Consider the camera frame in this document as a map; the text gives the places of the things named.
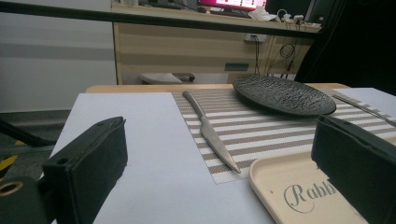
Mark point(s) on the white wall socket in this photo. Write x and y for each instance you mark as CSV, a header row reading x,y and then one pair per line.
x,y
255,38

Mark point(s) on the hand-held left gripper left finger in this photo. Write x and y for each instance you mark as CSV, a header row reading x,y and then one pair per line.
x,y
87,168

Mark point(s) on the white cabinet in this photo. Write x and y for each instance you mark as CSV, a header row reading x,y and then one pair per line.
x,y
56,77

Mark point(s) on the beige plastic tray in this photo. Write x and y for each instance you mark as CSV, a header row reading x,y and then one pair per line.
x,y
280,174

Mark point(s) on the yellow black floor tape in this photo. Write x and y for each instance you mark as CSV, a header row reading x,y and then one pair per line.
x,y
7,163

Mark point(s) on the black metal frame bar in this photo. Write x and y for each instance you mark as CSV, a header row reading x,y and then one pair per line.
x,y
62,11

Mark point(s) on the light wooden desk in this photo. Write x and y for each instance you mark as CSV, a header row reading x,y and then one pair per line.
x,y
171,46

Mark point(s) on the black keyboard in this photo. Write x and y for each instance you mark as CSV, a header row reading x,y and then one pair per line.
x,y
158,4

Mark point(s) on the black textured plate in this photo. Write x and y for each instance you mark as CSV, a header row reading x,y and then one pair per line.
x,y
280,93

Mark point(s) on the white crumpled paper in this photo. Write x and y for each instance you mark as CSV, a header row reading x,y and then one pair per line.
x,y
260,14

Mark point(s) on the office chair base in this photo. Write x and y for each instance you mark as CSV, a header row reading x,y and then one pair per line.
x,y
162,78

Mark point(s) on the white table cover board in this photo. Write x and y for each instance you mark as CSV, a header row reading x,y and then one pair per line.
x,y
140,140

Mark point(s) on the striped woven placemat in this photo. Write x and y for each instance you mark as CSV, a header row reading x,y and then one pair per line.
x,y
264,137

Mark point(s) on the metal floor rail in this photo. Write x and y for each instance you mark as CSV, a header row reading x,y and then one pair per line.
x,y
25,150

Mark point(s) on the computer monitor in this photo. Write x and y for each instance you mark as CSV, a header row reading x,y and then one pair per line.
x,y
233,3

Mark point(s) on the silver spoon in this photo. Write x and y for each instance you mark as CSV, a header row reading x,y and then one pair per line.
x,y
358,105

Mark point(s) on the dark curtain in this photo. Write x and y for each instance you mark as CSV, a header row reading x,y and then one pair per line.
x,y
358,40

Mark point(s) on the white power adapters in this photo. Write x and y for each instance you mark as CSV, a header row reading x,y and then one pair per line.
x,y
292,17

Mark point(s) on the silver table knife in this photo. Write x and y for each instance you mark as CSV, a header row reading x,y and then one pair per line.
x,y
211,135

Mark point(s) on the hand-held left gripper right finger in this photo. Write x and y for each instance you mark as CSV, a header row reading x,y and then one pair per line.
x,y
358,161

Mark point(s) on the black stand leg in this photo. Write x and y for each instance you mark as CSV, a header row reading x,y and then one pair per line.
x,y
21,135

